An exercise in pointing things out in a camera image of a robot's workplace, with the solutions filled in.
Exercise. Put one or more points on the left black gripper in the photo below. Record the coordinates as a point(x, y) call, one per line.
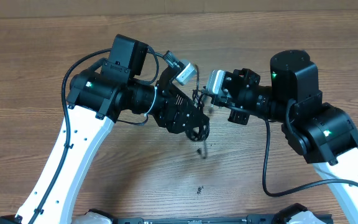
point(171, 122)

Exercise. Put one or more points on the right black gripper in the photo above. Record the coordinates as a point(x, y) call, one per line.
point(239, 96)

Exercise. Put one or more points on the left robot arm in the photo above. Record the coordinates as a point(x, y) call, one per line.
point(132, 76)

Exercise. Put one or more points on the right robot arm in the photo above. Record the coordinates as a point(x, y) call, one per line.
point(324, 135)

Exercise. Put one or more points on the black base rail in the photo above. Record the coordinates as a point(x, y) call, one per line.
point(295, 213)

